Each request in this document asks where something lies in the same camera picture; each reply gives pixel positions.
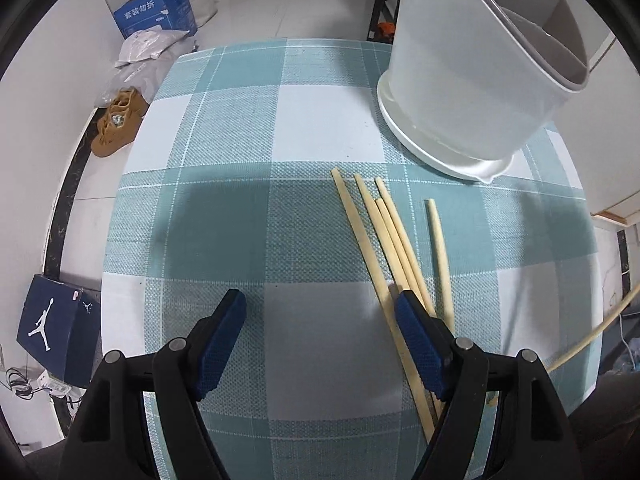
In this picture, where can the white plastic parcel bag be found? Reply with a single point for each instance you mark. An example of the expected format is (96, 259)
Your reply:
(145, 47)

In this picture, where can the teal plaid tablecloth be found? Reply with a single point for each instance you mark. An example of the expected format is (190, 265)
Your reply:
(310, 235)

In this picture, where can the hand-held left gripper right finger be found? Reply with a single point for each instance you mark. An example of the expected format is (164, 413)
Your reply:
(417, 345)

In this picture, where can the orange object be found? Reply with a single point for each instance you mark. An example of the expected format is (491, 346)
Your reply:
(386, 30)

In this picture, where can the dark blue shoebox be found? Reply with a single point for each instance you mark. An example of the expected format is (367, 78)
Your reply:
(55, 330)

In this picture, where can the white power strip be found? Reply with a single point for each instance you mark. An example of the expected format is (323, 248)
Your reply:
(50, 382)

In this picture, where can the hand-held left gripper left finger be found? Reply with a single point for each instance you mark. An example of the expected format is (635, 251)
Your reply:
(222, 345)

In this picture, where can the grey plastic parcel bag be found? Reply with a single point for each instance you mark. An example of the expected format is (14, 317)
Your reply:
(135, 77)

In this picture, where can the blue cardboard box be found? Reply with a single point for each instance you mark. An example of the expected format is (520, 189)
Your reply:
(155, 10)

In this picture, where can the black coat rack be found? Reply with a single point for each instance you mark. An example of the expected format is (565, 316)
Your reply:
(379, 10)

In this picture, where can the wooden chopstick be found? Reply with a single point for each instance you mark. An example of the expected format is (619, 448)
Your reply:
(600, 332)
(396, 245)
(382, 245)
(406, 245)
(360, 240)
(438, 260)

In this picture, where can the white grey utensil holder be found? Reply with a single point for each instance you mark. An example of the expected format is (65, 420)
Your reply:
(450, 60)

